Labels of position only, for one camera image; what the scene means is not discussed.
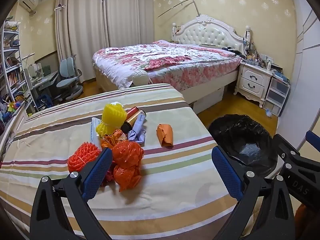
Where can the blue white wrapper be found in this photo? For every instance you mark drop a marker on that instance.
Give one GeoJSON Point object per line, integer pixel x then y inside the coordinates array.
{"type": "Point", "coordinates": [136, 135]}

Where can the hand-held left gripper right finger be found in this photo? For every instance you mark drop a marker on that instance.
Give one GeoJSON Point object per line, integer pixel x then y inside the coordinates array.
{"type": "Point", "coordinates": [226, 175]}

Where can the golden orange foil wrapper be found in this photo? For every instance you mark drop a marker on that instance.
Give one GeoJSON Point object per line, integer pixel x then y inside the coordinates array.
{"type": "Point", "coordinates": [112, 140]}

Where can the white nightstand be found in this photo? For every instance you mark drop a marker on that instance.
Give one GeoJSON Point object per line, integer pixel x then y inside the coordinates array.
{"type": "Point", "coordinates": [252, 80]}

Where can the yellow foam fruit net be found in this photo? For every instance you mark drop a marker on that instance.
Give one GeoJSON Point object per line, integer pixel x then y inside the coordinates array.
{"type": "Point", "coordinates": [112, 116]}

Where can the white air conditioner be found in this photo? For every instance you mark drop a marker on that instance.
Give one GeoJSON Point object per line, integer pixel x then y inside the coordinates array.
{"type": "Point", "coordinates": [28, 1]}

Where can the beige curtain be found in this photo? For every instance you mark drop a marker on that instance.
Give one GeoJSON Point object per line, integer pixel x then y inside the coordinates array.
{"type": "Point", "coordinates": [130, 10]}
{"type": "Point", "coordinates": [80, 30]}

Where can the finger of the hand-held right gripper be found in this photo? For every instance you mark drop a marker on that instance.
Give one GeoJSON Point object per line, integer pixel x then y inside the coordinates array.
{"type": "Point", "coordinates": [313, 140]}
{"type": "Point", "coordinates": [283, 150]}

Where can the floral quilt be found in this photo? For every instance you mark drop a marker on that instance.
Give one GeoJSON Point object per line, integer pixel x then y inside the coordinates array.
{"type": "Point", "coordinates": [162, 60]}

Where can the red and gold can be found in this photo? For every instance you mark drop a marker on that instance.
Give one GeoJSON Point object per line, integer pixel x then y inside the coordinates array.
{"type": "Point", "coordinates": [131, 120]}

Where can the crumpled plastic packet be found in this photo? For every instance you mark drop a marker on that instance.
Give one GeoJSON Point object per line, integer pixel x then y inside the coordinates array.
{"type": "Point", "coordinates": [269, 113]}

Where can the orange paper packet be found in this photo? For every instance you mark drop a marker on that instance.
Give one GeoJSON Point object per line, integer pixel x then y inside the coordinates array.
{"type": "Point", "coordinates": [165, 135]}

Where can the striped cloth covered table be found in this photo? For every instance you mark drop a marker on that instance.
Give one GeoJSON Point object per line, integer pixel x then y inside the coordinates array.
{"type": "Point", "coordinates": [175, 175]}

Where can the trash bin with black bag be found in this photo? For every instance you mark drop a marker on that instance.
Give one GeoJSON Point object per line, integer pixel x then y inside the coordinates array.
{"type": "Point", "coordinates": [240, 135]}

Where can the grey study desk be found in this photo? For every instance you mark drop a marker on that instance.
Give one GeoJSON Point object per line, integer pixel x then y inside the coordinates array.
{"type": "Point", "coordinates": [42, 80]}

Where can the pile of small toiletry items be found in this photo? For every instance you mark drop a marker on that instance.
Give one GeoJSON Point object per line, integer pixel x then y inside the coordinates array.
{"type": "Point", "coordinates": [257, 60]}

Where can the pile of colourful toys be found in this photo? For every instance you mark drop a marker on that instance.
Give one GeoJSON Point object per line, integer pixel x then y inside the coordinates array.
{"type": "Point", "coordinates": [10, 110]}

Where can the orange plastic bag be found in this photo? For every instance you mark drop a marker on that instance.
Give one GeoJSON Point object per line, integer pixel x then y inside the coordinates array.
{"type": "Point", "coordinates": [125, 155]}

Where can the red foam fruit net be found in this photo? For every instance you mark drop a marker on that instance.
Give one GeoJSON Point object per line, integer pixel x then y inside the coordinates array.
{"type": "Point", "coordinates": [82, 155]}

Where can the clear plastic drawer unit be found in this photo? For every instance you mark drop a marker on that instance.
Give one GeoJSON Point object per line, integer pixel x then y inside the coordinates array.
{"type": "Point", "coordinates": [277, 90]}

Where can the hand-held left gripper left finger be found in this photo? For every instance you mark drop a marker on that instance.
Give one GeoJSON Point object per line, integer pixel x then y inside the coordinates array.
{"type": "Point", "coordinates": [97, 170]}

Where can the stack of books and papers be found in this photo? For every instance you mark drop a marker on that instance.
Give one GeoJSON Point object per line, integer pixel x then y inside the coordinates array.
{"type": "Point", "coordinates": [280, 73]}

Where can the grey blue desk chair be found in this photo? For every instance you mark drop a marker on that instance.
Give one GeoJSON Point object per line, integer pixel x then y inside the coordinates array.
{"type": "Point", "coordinates": [67, 75]}

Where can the white bookshelf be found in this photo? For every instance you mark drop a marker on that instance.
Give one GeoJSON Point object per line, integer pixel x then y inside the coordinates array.
{"type": "Point", "coordinates": [12, 75]}

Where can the dark red plastic wrapper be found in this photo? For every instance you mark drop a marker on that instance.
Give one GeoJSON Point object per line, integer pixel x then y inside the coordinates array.
{"type": "Point", "coordinates": [109, 177]}

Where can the white bed with tufted headboard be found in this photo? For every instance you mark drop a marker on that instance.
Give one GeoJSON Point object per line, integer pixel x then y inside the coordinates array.
{"type": "Point", "coordinates": [207, 33]}

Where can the white wardrobe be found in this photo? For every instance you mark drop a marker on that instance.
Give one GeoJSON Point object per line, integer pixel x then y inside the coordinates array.
{"type": "Point", "coordinates": [305, 67]}

